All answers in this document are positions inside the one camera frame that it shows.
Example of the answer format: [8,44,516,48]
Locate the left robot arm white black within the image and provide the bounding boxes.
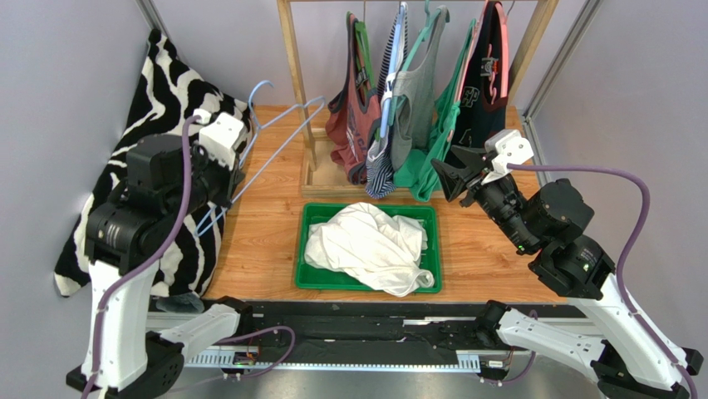
[66,133,249,398]

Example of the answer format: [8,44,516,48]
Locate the grey tank top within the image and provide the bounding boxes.
[391,5,450,171]

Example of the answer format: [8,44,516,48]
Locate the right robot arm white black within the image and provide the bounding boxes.
[432,145,704,398]

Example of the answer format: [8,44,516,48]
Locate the green plastic tray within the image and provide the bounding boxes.
[294,202,443,298]

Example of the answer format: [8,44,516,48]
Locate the light blue wire hanger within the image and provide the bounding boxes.
[193,80,327,238]

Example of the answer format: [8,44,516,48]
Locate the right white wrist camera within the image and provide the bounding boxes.
[483,129,533,185]

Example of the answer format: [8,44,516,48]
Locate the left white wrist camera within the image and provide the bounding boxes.
[193,109,248,171]

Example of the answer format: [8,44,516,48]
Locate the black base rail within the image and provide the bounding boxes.
[143,298,609,375]

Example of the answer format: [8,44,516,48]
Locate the navy maroon tank top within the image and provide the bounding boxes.
[448,1,508,149]

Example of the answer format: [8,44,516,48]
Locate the light blue plastic hanger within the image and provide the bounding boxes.
[378,2,408,140]

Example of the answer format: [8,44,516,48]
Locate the wooden clothes rack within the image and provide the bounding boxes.
[276,0,559,200]

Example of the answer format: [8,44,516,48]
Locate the green tank top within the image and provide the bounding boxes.
[394,19,477,202]

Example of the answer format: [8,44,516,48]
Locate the teal plastic hanger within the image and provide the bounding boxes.
[392,1,450,110]

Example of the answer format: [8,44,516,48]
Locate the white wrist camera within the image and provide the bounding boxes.
[483,129,533,185]
[193,109,248,171]

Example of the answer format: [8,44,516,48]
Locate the pink plastic hanger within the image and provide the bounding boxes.
[479,1,509,105]

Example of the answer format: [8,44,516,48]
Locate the green plastic hanger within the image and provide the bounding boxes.
[354,20,375,91]

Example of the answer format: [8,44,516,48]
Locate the red tank top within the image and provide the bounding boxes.
[325,12,381,185]

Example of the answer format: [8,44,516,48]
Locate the blue white striped tank top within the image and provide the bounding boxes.
[366,2,408,200]

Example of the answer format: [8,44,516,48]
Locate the zebra print blanket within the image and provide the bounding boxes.
[53,29,253,298]

